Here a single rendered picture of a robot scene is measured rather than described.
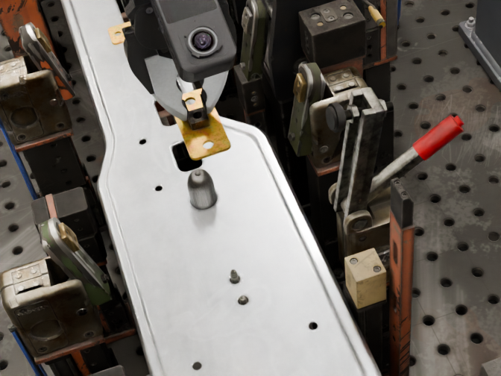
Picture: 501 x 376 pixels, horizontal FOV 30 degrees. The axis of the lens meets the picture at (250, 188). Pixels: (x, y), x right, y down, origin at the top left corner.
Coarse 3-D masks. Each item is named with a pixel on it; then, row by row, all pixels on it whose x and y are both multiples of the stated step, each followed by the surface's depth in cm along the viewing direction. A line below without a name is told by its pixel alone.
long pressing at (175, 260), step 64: (64, 0) 141; (128, 64) 130; (128, 128) 122; (256, 128) 119; (128, 192) 115; (256, 192) 112; (128, 256) 108; (192, 256) 107; (256, 256) 106; (320, 256) 105; (192, 320) 102; (256, 320) 101; (320, 320) 100
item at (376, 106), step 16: (352, 96) 91; (368, 96) 90; (336, 112) 89; (352, 112) 90; (368, 112) 89; (384, 112) 89; (336, 128) 90; (352, 128) 94; (368, 128) 90; (352, 144) 96; (368, 144) 92; (352, 160) 98; (368, 160) 94; (352, 176) 96; (368, 176) 96; (336, 192) 101; (352, 192) 97; (368, 192) 98; (336, 208) 103; (352, 208) 99
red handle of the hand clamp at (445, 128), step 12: (444, 120) 97; (456, 120) 96; (432, 132) 97; (444, 132) 96; (456, 132) 96; (420, 144) 97; (432, 144) 97; (444, 144) 97; (408, 156) 98; (420, 156) 97; (396, 168) 99; (408, 168) 99; (372, 180) 100; (384, 180) 99; (372, 192) 100
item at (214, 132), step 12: (192, 96) 88; (192, 108) 87; (180, 120) 86; (192, 120) 85; (204, 120) 84; (216, 120) 85; (180, 132) 85; (192, 132) 85; (204, 132) 85; (216, 132) 84; (192, 144) 84; (216, 144) 84; (228, 144) 83; (192, 156) 83; (204, 156) 83
